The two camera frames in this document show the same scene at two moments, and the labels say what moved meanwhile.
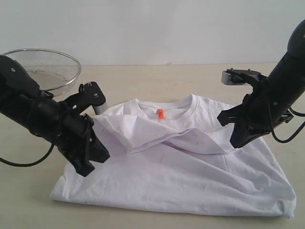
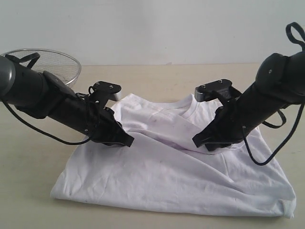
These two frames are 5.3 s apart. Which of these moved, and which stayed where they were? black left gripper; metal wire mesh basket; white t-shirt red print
Moved: black left gripper
Stayed: white t-shirt red print; metal wire mesh basket
